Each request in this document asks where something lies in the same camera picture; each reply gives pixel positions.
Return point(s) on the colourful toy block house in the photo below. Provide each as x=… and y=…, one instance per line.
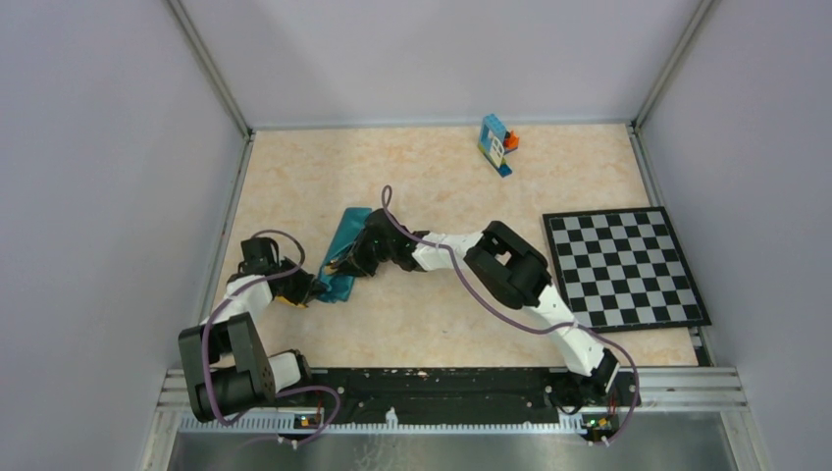
x=495, y=142

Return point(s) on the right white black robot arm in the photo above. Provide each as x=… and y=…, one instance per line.
x=512, y=270

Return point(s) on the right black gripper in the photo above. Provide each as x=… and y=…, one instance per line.
x=355, y=262

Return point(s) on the gold spoon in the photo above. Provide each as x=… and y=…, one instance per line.
x=340, y=265

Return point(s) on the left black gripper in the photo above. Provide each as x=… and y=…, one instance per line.
x=307, y=288

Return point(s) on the teal cloth napkin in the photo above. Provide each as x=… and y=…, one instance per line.
x=338, y=287

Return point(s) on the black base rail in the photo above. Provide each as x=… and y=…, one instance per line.
x=462, y=400

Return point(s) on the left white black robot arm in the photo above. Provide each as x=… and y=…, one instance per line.
x=224, y=362

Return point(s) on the black white checkerboard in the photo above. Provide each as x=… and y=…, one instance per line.
x=623, y=270

